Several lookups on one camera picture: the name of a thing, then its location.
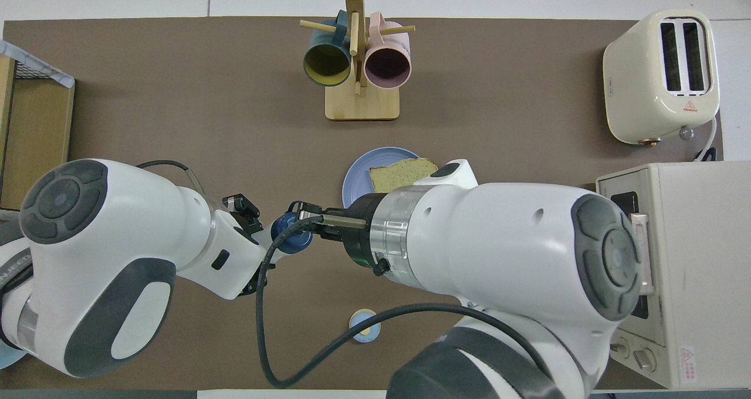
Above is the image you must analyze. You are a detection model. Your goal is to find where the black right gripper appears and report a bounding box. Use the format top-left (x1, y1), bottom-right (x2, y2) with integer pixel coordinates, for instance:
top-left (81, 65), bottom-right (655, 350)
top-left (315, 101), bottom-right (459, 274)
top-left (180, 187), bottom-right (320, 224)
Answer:
top-left (287, 195), bottom-right (391, 278)

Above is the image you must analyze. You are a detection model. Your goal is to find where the toasted bread slice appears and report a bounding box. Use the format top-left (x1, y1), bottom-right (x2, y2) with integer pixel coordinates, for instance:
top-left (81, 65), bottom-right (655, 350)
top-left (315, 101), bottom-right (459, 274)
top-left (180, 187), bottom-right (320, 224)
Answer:
top-left (368, 157), bottom-right (439, 194)

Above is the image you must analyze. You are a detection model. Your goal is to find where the round blue plate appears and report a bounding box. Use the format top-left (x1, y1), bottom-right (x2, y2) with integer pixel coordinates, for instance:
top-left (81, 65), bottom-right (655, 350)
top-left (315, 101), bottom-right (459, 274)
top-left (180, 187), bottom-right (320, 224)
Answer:
top-left (341, 147), bottom-right (423, 209)

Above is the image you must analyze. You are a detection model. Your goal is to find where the light blue plate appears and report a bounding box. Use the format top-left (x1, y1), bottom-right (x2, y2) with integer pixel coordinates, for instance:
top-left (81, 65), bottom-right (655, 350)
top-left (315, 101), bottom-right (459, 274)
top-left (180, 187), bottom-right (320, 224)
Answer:
top-left (0, 346), bottom-right (27, 370)

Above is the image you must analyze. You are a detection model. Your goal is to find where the small blue dome wooden knob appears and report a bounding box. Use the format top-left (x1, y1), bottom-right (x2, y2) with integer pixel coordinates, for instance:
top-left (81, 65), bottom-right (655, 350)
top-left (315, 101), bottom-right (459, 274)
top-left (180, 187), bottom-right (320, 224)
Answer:
top-left (349, 308), bottom-right (382, 344)

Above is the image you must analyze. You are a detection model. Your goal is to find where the wooden mug tree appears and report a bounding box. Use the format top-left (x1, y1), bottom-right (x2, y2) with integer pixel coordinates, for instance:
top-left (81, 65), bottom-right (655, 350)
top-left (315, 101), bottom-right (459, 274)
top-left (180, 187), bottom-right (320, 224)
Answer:
top-left (299, 0), bottom-right (416, 121)

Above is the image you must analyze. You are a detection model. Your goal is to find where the teal mug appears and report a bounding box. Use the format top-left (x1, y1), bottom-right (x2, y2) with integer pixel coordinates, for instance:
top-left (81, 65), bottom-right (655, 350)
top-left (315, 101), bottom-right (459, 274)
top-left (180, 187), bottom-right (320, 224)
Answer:
top-left (303, 10), bottom-right (353, 87)

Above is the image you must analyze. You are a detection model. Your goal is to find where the pink ribbed mug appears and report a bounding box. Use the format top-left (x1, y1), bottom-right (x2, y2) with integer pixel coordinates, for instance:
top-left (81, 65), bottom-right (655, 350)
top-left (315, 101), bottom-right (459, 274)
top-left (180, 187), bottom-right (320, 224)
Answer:
top-left (364, 12), bottom-right (412, 90)

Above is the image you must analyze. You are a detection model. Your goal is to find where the brown table mat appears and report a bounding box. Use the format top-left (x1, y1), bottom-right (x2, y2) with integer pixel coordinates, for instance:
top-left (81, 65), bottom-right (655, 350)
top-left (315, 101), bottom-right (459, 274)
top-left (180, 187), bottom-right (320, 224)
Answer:
top-left (0, 16), bottom-right (723, 391)

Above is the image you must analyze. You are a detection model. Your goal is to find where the blue patterned white cloth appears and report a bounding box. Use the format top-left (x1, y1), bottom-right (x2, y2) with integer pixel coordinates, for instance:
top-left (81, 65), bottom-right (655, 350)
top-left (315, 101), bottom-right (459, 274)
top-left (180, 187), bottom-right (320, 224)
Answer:
top-left (0, 40), bottom-right (76, 89)

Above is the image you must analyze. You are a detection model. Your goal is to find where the cream two-slot toaster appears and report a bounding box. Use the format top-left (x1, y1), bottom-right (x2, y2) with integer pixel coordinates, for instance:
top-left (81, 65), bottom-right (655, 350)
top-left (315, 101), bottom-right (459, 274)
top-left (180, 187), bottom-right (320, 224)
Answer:
top-left (603, 9), bottom-right (720, 146)

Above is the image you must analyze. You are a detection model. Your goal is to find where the white toaster oven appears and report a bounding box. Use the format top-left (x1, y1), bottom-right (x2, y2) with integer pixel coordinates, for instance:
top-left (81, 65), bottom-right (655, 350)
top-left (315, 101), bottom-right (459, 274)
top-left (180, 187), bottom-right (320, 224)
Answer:
top-left (596, 161), bottom-right (751, 390)

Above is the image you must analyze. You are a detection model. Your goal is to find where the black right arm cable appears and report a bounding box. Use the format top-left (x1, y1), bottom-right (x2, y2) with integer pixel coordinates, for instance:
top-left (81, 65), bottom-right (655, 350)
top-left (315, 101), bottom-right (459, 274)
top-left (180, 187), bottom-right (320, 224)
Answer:
top-left (255, 214), bottom-right (552, 388)

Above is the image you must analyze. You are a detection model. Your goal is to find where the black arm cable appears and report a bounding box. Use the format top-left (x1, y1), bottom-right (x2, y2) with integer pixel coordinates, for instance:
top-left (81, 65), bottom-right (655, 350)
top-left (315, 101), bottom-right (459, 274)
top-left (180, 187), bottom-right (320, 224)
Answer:
top-left (255, 214), bottom-right (552, 388)
top-left (136, 160), bottom-right (194, 172)

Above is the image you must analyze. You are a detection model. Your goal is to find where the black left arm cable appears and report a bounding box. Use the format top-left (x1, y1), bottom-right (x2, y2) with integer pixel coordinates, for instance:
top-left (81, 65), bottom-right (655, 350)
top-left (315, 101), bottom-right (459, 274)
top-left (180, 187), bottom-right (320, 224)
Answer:
top-left (136, 160), bottom-right (194, 172)

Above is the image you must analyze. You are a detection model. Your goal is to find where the wooden shelf with wire basket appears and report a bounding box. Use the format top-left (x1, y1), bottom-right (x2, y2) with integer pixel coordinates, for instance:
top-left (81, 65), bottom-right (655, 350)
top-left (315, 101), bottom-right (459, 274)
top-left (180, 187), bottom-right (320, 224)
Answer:
top-left (0, 53), bottom-right (76, 212)

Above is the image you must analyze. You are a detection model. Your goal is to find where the white toaster power cord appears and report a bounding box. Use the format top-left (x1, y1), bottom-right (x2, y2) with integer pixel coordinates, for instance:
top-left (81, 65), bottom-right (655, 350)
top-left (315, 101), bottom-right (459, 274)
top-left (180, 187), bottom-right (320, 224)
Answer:
top-left (694, 117), bottom-right (720, 162)

